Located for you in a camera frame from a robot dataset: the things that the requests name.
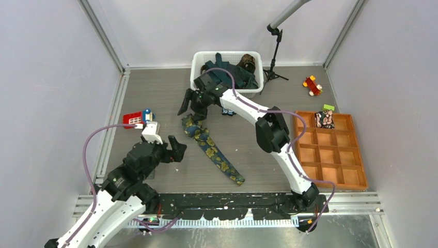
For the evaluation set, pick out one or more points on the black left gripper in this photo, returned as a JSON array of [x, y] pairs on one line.
[[177, 149]]

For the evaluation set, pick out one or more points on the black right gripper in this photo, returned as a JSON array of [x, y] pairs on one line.
[[190, 94]]

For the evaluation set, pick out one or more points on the blue yellow floral tie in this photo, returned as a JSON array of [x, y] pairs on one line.
[[201, 136]]

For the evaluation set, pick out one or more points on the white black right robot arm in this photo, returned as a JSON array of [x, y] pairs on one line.
[[272, 134]]

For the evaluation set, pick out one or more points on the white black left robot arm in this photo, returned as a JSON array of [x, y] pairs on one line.
[[123, 195]]

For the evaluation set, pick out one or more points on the blue owl toy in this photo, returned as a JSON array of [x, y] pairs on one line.
[[227, 112]]

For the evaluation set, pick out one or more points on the white plastic basket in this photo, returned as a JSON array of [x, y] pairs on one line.
[[234, 57]]

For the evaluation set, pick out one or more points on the red toy house block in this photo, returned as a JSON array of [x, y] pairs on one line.
[[138, 118]]

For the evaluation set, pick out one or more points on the dark green tie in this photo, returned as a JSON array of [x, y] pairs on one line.
[[242, 78]]

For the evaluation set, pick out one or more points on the brown patterned rolled tie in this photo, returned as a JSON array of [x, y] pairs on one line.
[[247, 63]]

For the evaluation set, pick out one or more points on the black tripod stand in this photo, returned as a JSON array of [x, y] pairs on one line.
[[270, 74]]

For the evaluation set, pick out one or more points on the red toy car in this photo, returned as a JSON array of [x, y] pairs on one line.
[[314, 89]]

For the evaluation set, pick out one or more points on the green toy block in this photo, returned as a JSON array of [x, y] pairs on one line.
[[327, 107]]

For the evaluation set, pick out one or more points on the orange wooden compartment tray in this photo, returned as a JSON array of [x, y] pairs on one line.
[[330, 156]]

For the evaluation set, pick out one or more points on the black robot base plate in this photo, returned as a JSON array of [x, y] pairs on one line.
[[232, 206]]

